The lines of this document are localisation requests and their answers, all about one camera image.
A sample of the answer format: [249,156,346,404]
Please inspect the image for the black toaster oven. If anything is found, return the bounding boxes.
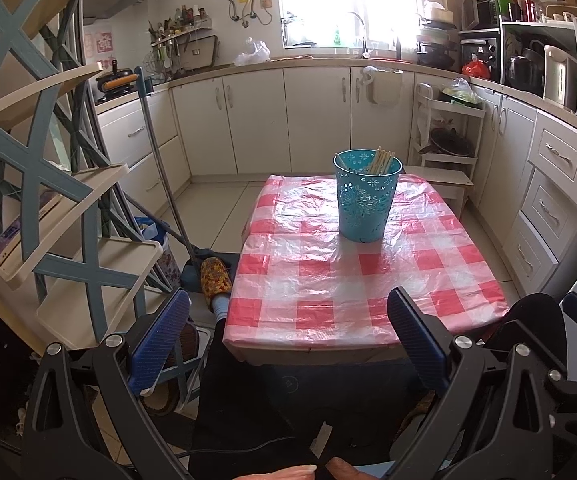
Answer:
[461,0,500,32]

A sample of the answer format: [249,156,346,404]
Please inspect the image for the black countertop appliance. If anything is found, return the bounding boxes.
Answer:
[459,30,501,68]

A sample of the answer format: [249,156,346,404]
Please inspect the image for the white electric water boiler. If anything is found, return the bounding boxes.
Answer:
[543,45,577,113]

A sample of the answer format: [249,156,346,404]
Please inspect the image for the black wok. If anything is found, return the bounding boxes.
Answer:
[418,127,475,158]

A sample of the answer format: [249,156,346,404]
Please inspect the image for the red checked plastic tablecloth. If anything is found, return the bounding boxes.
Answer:
[222,174,510,356]

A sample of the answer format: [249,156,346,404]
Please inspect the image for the red plastic bag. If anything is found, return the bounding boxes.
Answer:
[462,57,491,81]

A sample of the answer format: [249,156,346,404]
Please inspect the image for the white hanging waste bin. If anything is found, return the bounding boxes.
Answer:
[361,65,404,107]

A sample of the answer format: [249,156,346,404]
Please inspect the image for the pink wall stickers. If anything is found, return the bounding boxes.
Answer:
[83,30,114,56]

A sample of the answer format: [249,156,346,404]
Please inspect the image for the white countertop shelf unit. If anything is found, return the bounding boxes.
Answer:
[498,12,577,116]

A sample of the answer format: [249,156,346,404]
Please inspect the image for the mop with metal handle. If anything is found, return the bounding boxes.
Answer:
[133,66,204,261]

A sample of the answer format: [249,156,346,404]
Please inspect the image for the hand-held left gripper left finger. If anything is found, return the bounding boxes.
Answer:
[21,287,192,480]

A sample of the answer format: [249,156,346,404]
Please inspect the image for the chrome kitchen faucet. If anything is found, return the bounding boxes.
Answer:
[347,10,373,58]

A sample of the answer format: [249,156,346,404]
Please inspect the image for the bunch of wooden chopsticks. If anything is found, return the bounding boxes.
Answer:
[365,146,395,176]

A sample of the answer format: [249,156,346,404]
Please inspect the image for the white plastic bag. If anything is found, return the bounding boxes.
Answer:
[233,37,272,67]

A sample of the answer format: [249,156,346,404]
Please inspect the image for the person's left hand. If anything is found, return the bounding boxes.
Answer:
[241,460,371,480]

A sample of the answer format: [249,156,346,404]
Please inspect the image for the kitchen window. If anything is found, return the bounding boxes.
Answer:
[274,0,426,51]

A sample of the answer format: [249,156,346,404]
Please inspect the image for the flat patterned box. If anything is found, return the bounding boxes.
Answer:
[0,192,66,267]

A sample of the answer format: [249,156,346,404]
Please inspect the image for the pan with orange handle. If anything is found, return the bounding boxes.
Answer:
[94,59,138,96]

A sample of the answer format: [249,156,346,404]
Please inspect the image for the black cooking pot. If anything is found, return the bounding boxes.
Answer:
[505,50,544,93]

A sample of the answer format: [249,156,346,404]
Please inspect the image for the black dish rack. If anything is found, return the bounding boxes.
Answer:
[415,22,456,71]

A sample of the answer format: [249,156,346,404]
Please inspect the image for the white base cabinets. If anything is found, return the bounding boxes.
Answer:
[96,62,539,201]

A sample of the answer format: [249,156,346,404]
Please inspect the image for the white drawer unit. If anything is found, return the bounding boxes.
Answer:
[505,107,577,296]

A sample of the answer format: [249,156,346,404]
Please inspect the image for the white trolley rack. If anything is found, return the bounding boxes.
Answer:
[408,82,486,171]

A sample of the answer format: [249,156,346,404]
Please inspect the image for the white plastic container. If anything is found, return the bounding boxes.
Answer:
[422,1,456,23]

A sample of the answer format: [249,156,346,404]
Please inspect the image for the bag of green vegetables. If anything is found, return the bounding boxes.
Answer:
[438,77,484,108]

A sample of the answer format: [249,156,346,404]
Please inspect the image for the teal perforated plastic basket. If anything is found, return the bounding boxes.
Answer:
[333,149,403,242]

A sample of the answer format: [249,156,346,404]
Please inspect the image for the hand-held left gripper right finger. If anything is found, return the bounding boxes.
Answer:
[387,286,554,480]

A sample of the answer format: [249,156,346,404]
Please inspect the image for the wall utensil rack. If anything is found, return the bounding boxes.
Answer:
[147,5,219,78]

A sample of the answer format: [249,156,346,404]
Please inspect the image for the patterned yellow slipper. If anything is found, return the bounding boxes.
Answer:
[199,256,233,306]

